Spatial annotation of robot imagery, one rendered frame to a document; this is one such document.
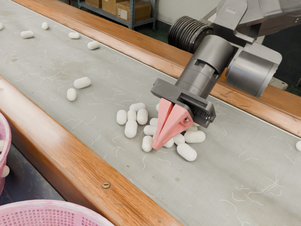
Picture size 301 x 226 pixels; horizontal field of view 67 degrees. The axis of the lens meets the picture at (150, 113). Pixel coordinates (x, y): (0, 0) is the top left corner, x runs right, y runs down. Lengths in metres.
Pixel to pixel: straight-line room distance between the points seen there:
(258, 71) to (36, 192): 0.40
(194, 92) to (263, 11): 0.16
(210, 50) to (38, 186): 0.36
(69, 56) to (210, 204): 0.51
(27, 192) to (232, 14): 0.43
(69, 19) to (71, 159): 0.63
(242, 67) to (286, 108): 0.20
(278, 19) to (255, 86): 0.11
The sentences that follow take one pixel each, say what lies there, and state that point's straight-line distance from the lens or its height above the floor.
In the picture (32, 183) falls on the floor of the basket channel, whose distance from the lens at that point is 0.46.
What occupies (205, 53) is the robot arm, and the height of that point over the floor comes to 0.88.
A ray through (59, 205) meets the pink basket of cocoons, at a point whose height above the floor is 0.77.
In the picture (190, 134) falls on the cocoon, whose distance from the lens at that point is 0.40.
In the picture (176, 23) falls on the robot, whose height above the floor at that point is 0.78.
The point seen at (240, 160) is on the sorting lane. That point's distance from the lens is 0.42.
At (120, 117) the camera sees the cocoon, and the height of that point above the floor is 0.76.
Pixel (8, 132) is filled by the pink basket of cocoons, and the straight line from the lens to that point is 0.41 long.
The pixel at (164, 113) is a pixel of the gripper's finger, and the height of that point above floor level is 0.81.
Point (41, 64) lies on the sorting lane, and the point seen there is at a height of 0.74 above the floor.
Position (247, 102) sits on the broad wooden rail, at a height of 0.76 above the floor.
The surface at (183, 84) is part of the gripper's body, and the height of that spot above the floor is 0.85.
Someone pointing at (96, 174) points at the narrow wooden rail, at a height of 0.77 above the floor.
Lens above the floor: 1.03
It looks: 39 degrees down
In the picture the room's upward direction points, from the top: 6 degrees clockwise
